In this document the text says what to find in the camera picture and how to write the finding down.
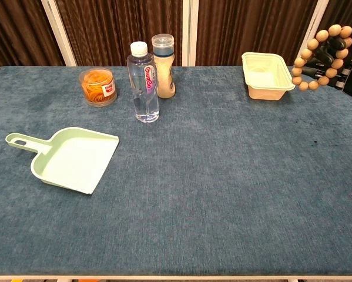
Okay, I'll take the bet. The blue table cloth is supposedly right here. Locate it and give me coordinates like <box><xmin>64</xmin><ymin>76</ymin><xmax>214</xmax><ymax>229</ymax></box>
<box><xmin>0</xmin><ymin>65</ymin><xmax>352</xmax><ymax>277</ymax></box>

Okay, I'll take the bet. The brown pleated curtain panel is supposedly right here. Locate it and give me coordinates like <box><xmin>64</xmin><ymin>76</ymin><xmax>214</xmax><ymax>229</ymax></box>
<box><xmin>0</xmin><ymin>0</ymin><xmax>66</xmax><ymax>75</ymax></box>
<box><xmin>196</xmin><ymin>0</ymin><xmax>318</xmax><ymax>67</ymax></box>
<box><xmin>304</xmin><ymin>0</ymin><xmax>352</xmax><ymax>70</ymax></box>
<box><xmin>54</xmin><ymin>0</ymin><xmax>184</xmax><ymax>67</ymax></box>

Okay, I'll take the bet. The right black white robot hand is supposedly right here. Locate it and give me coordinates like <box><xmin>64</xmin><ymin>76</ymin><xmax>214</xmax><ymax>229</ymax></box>
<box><xmin>300</xmin><ymin>29</ymin><xmax>352</xmax><ymax>103</ymax></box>

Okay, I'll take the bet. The white screen frame post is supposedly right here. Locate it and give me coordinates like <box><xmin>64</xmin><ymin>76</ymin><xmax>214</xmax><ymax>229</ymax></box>
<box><xmin>293</xmin><ymin>0</ymin><xmax>331</xmax><ymax>67</ymax></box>
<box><xmin>40</xmin><ymin>0</ymin><xmax>78</xmax><ymax>67</ymax></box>
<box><xmin>181</xmin><ymin>0</ymin><xmax>199</xmax><ymax>67</ymax></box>

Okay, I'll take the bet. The seasoning shaker with clear cap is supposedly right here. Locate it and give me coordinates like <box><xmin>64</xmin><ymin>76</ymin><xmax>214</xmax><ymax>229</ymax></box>
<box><xmin>151</xmin><ymin>33</ymin><xmax>176</xmax><ymax>99</ymax></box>

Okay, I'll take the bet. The clear plastic water bottle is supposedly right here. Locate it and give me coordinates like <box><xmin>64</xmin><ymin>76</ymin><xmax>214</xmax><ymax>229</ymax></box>
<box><xmin>126</xmin><ymin>41</ymin><xmax>160</xmax><ymax>123</ymax></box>

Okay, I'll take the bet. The clear tub of rubber bands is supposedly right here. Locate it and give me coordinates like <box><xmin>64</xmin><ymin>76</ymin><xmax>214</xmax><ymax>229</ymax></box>
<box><xmin>78</xmin><ymin>67</ymin><xmax>118</xmax><ymax>108</ymax></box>

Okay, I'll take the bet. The pale green plastic dustpan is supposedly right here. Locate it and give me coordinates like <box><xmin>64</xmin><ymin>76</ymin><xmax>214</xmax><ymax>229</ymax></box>
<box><xmin>5</xmin><ymin>126</ymin><xmax>120</xmax><ymax>195</ymax></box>

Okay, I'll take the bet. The wooden bead bracelet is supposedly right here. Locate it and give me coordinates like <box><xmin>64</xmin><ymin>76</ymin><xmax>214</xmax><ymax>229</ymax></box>
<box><xmin>291</xmin><ymin>24</ymin><xmax>352</xmax><ymax>92</ymax></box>

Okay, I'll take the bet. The pale green rectangular plastic container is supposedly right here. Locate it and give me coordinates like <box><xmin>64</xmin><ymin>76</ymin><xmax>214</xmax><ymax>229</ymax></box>
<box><xmin>241</xmin><ymin>52</ymin><xmax>296</xmax><ymax>101</ymax></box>

